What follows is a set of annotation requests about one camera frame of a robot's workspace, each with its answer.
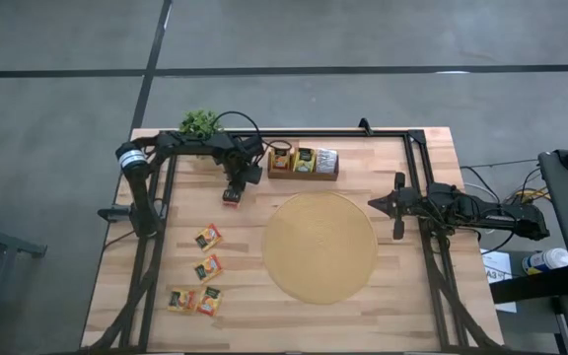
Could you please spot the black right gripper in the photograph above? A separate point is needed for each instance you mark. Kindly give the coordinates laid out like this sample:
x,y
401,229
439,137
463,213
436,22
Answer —
x,y
402,204

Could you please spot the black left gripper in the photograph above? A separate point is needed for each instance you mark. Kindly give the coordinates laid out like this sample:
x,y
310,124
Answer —
x,y
237,167

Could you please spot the white orange tea packet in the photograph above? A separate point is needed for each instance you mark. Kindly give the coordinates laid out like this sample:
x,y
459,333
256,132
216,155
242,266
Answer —
x,y
327,161

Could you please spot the brown wooden tea box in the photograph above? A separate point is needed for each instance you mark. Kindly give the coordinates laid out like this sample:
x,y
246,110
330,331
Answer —
x,y
304,176

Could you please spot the round woven straw placemat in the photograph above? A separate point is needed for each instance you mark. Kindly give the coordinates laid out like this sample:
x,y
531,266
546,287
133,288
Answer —
x,y
319,246

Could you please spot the green yellow tea packet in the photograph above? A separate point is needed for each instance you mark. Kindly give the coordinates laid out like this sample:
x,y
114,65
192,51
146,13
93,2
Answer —
x,y
305,160

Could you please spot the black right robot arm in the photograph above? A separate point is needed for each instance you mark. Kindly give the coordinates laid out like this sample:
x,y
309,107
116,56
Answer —
x,y
491,212

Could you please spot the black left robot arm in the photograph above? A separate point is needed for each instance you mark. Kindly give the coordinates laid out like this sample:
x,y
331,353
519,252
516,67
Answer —
x,y
138,192

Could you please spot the green plant white pot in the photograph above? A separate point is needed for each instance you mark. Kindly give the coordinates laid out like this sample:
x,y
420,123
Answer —
x,y
197,122

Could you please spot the white paper sheet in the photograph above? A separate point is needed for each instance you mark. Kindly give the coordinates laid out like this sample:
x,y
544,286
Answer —
x,y
493,261

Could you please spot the white blue bottle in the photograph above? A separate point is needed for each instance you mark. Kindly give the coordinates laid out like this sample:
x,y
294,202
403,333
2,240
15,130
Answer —
x,y
547,260

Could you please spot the grey metal stand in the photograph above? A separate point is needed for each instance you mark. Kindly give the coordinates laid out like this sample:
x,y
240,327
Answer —
x,y
8,244

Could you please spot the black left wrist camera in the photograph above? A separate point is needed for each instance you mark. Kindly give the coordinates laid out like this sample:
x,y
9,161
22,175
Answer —
x,y
253,175

